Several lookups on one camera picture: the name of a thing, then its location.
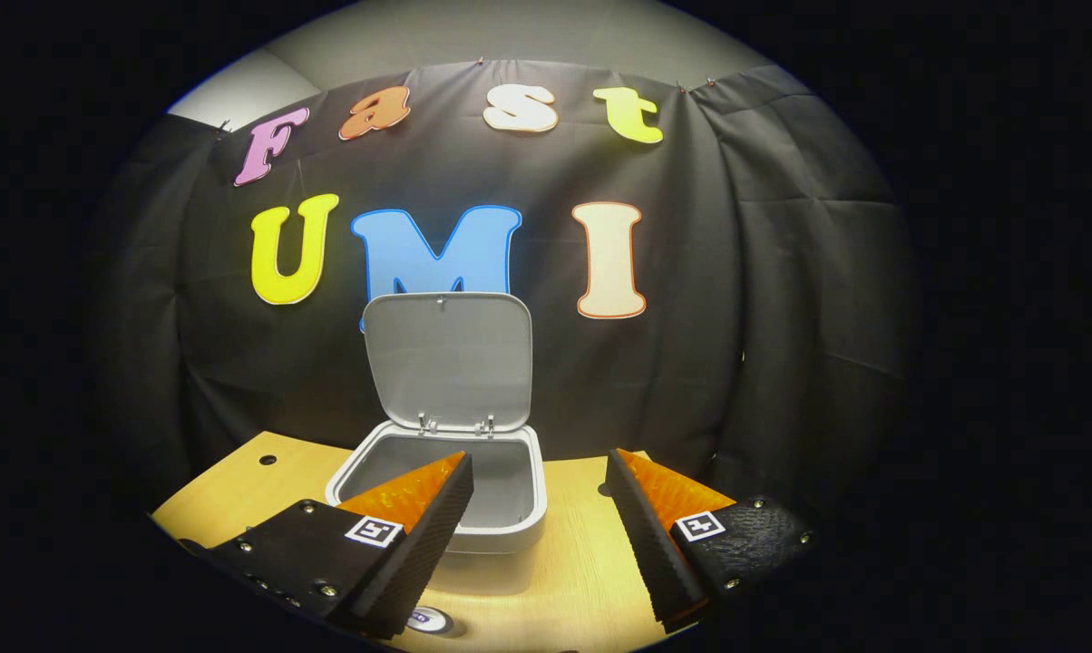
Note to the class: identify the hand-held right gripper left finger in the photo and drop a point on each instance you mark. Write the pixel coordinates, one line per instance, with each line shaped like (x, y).
(428, 553)

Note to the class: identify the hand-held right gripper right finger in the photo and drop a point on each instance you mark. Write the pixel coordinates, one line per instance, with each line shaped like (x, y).
(650, 553)

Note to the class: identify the silver pop can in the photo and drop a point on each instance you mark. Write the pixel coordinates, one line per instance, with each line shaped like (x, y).
(428, 619)

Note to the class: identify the white desktop garbage bin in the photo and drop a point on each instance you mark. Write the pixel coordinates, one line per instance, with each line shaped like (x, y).
(451, 363)

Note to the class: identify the wooden desktop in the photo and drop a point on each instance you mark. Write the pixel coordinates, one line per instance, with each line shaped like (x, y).
(546, 580)

